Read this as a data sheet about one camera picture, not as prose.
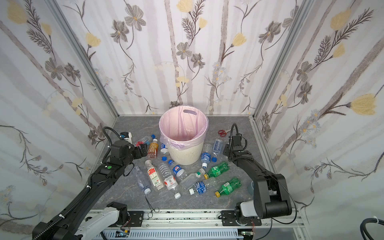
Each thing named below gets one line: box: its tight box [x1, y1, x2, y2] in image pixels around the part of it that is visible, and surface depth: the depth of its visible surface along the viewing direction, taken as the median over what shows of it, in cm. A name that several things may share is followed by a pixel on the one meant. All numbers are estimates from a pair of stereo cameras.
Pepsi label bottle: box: [168, 159, 187, 180], surface depth 88 cm
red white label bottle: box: [145, 159, 164, 191], surface depth 84 cm
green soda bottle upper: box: [204, 162, 230, 180], surface depth 88 cm
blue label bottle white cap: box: [188, 177, 220, 196], surface depth 81 cm
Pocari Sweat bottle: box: [201, 143, 213, 169], surface depth 94 cm
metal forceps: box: [143, 195, 160, 219], surface depth 78 cm
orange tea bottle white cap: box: [147, 138, 159, 159], surface depth 97 cm
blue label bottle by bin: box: [160, 143, 168, 154], surface depth 97 cm
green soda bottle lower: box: [215, 177, 242, 198], surface depth 82 cm
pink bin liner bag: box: [159, 105, 209, 151], surface depth 88 cm
